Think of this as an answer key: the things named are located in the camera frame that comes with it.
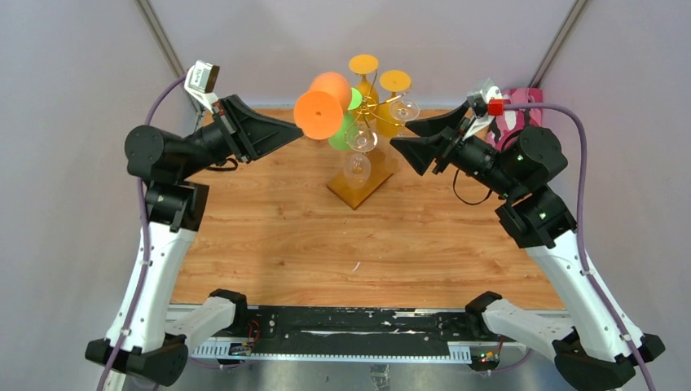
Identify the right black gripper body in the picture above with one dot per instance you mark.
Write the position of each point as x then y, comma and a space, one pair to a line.
471, 155

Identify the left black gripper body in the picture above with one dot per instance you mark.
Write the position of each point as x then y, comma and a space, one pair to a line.
218, 147

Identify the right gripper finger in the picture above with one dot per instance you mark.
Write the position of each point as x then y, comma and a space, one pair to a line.
421, 152
433, 125

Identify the green wine glass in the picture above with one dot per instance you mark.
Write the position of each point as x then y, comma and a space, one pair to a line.
338, 140

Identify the orange wine glass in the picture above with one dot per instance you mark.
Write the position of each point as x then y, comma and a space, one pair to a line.
319, 112

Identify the gold wire glass rack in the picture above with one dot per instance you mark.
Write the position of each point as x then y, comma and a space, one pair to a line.
354, 198

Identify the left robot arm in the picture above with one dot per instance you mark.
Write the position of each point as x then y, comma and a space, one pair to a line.
156, 216

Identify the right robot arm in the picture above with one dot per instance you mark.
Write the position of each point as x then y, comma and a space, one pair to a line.
540, 223

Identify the right clear wine glass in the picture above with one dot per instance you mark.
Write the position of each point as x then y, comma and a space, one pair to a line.
402, 111

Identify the clear wine glass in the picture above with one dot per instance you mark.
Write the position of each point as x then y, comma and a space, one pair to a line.
358, 167
402, 111

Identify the right yellow wine glass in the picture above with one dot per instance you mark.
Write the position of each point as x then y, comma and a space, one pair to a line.
395, 82

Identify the yellow wine glass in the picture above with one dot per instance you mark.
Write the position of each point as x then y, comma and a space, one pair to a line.
363, 65
395, 82

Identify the front clear wine glass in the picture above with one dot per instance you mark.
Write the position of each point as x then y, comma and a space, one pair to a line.
358, 167

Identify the rear yellow wine glass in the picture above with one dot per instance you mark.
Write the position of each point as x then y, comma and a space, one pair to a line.
363, 65

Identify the pink camouflage cloth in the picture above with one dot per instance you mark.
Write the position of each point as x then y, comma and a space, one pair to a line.
501, 130

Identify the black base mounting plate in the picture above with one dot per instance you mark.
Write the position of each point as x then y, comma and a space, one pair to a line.
351, 332

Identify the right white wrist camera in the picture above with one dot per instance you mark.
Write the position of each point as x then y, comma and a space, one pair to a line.
486, 102

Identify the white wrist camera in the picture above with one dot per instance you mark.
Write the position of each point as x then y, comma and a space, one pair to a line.
200, 82
486, 102

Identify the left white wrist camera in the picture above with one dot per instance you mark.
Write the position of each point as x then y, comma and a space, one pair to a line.
200, 82

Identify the aluminium frame rail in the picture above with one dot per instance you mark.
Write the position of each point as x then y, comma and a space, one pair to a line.
588, 359

